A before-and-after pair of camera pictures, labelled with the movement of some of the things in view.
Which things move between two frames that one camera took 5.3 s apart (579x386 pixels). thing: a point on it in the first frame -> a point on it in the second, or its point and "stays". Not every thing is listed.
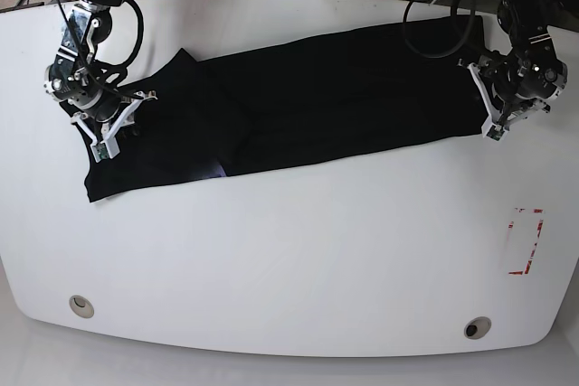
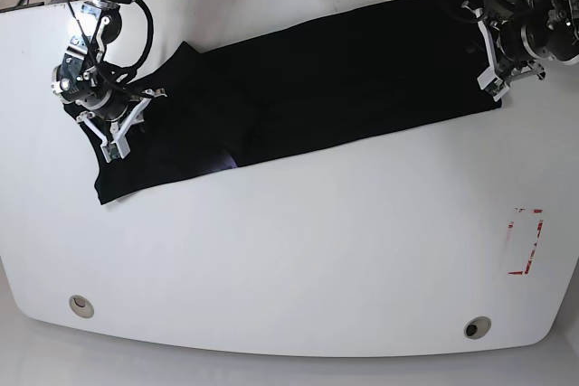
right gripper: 526,78 -> 537,34
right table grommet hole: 477,327 stays
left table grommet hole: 81,306 stays
